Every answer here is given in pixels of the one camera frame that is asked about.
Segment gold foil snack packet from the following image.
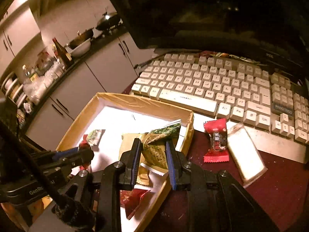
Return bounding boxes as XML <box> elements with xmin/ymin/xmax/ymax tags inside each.
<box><xmin>119</xmin><ymin>134</ymin><xmax>150</xmax><ymax>190</ymax></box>

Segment green gold tea packet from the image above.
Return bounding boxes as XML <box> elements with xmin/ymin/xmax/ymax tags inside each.
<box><xmin>140</xmin><ymin>119</ymin><xmax>181</xmax><ymax>176</ymax></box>

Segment red white candy wrapper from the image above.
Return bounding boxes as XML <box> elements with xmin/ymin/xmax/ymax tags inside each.
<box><xmin>79</xmin><ymin>134</ymin><xmax>92</xmax><ymax>173</ymax></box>

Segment small green candy packet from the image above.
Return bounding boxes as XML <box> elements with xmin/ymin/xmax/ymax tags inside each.
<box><xmin>86</xmin><ymin>129</ymin><xmax>104</xmax><ymax>146</ymax></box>

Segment beige wafer snack packet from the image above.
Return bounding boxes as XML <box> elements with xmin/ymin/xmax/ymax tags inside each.
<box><xmin>227</xmin><ymin>123</ymin><xmax>268</xmax><ymax>188</ymax></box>

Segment gold cardboard tray box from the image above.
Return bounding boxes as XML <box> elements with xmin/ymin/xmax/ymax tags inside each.
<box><xmin>57</xmin><ymin>93</ymin><xmax>194</xmax><ymax>231</ymax></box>

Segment dark red snack packet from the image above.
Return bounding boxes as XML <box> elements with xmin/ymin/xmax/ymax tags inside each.
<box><xmin>120</xmin><ymin>188</ymin><xmax>150</xmax><ymax>220</ymax></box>

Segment white kitchen cabinets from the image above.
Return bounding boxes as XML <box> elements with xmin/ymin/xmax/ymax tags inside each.
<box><xmin>0</xmin><ymin>4</ymin><xmax>155</xmax><ymax>150</ymax></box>

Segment white computer keyboard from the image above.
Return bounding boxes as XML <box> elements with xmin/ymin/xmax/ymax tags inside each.
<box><xmin>130</xmin><ymin>52</ymin><xmax>309</xmax><ymax>146</ymax></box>

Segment brown glass bottle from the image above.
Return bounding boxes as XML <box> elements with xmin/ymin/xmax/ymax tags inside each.
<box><xmin>52</xmin><ymin>38</ymin><xmax>73</xmax><ymax>68</ymax></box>

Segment steel mixing bowl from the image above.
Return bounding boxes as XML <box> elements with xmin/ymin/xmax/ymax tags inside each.
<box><xmin>65</xmin><ymin>28</ymin><xmax>94</xmax><ymax>58</ymax></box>

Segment black wok pan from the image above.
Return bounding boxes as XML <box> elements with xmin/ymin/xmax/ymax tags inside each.
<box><xmin>95</xmin><ymin>8</ymin><xmax>121</xmax><ymax>32</ymax></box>

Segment black computer monitor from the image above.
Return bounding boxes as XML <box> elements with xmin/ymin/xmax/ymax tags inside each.
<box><xmin>110</xmin><ymin>0</ymin><xmax>308</xmax><ymax>76</ymax></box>

